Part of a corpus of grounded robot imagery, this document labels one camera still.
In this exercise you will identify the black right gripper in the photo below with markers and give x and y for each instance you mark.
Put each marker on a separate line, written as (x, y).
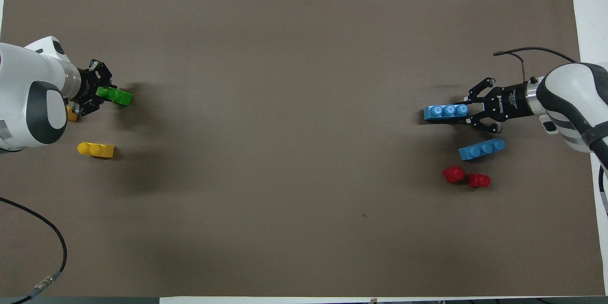
(510, 103)

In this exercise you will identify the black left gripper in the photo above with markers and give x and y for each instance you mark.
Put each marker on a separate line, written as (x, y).
(88, 86)

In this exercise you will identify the green two-stud toy brick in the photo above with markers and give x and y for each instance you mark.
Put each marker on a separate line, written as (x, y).
(118, 96)

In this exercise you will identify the blue three-stud toy brick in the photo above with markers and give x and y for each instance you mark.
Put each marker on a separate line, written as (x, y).
(444, 112)
(481, 149)

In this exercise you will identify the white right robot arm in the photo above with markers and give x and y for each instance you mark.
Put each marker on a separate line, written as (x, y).
(570, 95)

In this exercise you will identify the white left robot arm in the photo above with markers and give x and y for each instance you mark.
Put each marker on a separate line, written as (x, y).
(28, 90)

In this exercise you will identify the yellow two-stud toy brick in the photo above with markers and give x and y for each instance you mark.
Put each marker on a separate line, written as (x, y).
(96, 150)
(72, 114)

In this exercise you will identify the red one-stud toy brick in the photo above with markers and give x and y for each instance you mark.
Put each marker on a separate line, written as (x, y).
(453, 174)
(478, 181)

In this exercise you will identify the brown table mat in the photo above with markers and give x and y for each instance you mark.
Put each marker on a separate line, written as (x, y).
(304, 161)

